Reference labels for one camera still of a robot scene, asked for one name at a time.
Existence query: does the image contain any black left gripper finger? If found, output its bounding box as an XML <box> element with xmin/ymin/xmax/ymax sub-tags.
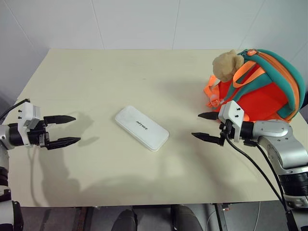
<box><xmin>47</xmin><ymin>137</ymin><xmax>82</xmax><ymax>151</ymax></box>
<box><xmin>44</xmin><ymin>115</ymin><xmax>77</xmax><ymax>126</ymax></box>

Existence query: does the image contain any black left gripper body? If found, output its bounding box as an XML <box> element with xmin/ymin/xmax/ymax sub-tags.
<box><xmin>26</xmin><ymin>116</ymin><xmax>51</xmax><ymax>151</ymax></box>

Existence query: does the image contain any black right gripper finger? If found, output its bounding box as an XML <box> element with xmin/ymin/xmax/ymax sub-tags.
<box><xmin>197</xmin><ymin>112</ymin><xmax>219</xmax><ymax>121</ymax></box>
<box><xmin>191</xmin><ymin>132</ymin><xmax>221</xmax><ymax>145</ymax></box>

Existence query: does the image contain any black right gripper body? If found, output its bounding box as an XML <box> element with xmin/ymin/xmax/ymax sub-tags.
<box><xmin>218</xmin><ymin>119</ymin><xmax>233</xmax><ymax>147</ymax></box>

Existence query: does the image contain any teal and orange backpack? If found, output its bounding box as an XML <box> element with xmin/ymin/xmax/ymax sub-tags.
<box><xmin>203</xmin><ymin>48</ymin><xmax>307</xmax><ymax>122</ymax></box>

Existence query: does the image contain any beige plush bear head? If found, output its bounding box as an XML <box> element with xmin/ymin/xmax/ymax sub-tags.
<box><xmin>212</xmin><ymin>49</ymin><xmax>244</xmax><ymax>83</ymax></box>

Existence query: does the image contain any white rectangular case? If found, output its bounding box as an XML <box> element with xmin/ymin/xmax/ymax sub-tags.
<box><xmin>114</xmin><ymin>105</ymin><xmax>170</xmax><ymax>152</ymax></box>

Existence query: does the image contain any dark rounded shape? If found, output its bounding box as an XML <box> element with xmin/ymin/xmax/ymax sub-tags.
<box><xmin>113</xmin><ymin>208</ymin><xmax>138</xmax><ymax>231</ymax></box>
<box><xmin>171</xmin><ymin>204</ymin><xmax>204</xmax><ymax>231</ymax></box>

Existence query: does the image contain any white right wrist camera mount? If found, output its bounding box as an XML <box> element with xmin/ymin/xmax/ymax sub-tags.
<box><xmin>218</xmin><ymin>100</ymin><xmax>245</xmax><ymax>142</ymax></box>

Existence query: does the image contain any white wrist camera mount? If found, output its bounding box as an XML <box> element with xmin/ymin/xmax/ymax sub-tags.
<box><xmin>17</xmin><ymin>102</ymin><xmax>45</xmax><ymax>148</ymax></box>
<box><xmin>218</xmin><ymin>100</ymin><xmax>245</xmax><ymax>142</ymax></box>

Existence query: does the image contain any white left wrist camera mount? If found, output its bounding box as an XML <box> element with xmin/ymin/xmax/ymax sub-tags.
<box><xmin>17</xmin><ymin>102</ymin><xmax>45</xmax><ymax>148</ymax></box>

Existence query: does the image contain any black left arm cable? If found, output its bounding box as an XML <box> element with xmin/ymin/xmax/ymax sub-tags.
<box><xmin>0</xmin><ymin>98</ymin><xmax>31</xmax><ymax>120</ymax></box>

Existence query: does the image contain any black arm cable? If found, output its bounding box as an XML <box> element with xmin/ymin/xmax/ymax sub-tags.
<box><xmin>0</xmin><ymin>98</ymin><xmax>31</xmax><ymax>120</ymax></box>
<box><xmin>225</xmin><ymin>137</ymin><xmax>298</xmax><ymax>231</ymax></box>
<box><xmin>243</xmin><ymin>141</ymin><xmax>287</xmax><ymax>206</ymax></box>

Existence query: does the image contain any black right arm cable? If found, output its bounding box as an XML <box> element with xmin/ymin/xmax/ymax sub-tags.
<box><xmin>243</xmin><ymin>141</ymin><xmax>287</xmax><ymax>206</ymax></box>
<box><xmin>225</xmin><ymin>137</ymin><xmax>298</xmax><ymax>231</ymax></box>

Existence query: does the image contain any black table frame leg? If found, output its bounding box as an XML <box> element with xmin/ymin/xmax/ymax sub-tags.
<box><xmin>78</xmin><ymin>206</ymin><xmax>95</xmax><ymax>231</ymax></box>
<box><xmin>213</xmin><ymin>203</ymin><xmax>230</xmax><ymax>231</ymax></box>

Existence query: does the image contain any thin white cable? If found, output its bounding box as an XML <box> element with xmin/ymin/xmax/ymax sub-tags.
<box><xmin>254</xmin><ymin>201</ymin><xmax>262</xmax><ymax>231</ymax></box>

